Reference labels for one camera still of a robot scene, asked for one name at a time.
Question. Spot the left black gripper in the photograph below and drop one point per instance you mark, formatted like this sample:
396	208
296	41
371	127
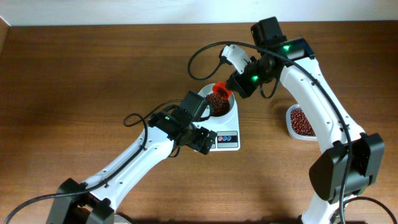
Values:
203	140

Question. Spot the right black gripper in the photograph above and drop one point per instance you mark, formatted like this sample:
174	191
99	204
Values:
237	88

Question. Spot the red plastic scoop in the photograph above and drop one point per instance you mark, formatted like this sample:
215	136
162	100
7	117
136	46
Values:
221	91

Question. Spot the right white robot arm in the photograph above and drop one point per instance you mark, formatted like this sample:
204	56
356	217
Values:
350	158

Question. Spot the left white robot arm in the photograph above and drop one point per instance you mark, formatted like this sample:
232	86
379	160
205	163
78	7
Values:
170	127

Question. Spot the white round bowl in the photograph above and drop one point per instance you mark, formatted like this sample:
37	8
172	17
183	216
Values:
206	90

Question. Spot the red beans in bowl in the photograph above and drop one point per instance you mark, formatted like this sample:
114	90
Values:
220	106

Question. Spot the white digital kitchen scale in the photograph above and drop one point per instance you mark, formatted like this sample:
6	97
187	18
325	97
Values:
227	129

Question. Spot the red beans in container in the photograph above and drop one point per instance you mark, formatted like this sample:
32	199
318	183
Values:
300	123

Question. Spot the clear plastic bean container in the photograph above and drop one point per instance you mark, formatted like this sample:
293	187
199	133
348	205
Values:
290	129

